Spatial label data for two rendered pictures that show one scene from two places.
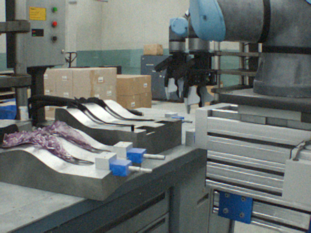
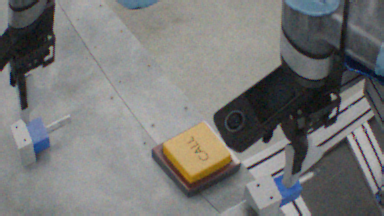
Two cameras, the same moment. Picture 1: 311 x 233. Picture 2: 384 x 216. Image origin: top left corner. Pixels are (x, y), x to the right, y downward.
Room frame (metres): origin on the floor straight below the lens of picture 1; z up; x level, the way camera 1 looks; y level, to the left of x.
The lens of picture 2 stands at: (1.08, 0.56, 1.97)
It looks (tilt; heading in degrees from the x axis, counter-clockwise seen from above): 54 degrees down; 287
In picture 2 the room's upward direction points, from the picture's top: 4 degrees clockwise
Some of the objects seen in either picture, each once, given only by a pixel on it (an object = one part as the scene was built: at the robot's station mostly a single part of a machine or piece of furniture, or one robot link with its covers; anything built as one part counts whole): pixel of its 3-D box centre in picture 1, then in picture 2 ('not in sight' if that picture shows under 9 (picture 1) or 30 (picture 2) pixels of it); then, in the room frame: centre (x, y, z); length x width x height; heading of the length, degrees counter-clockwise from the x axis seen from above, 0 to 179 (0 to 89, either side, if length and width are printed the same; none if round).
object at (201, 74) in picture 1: (200, 69); (308, 85); (1.16, -0.15, 1.07); 0.09 x 0.08 x 0.12; 47
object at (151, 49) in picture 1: (153, 49); not in sight; (8.71, 0.07, 1.26); 0.42 x 0.33 x 0.29; 54
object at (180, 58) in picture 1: (178, 65); (28, 35); (1.53, -0.10, 1.07); 0.09 x 0.08 x 0.12; 50
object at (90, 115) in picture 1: (104, 111); not in sight; (1.22, 0.18, 0.92); 0.35 x 0.16 x 0.09; 56
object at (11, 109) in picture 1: (13, 115); not in sight; (4.62, 2.09, 0.32); 0.60 x 0.41 x 0.22; 60
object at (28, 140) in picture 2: (179, 120); (41, 133); (1.52, -0.10, 0.83); 0.13 x 0.05 x 0.05; 50
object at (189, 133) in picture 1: (204, 140); (290, 186); (1.15, -0.16, 0.83); 0.13 x 0.05 x 0.05; 47
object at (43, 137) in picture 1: (43, 136); not in sight; (0.89, 0.31, 0.90); 0.26 x 0.18 x 0.08; 73
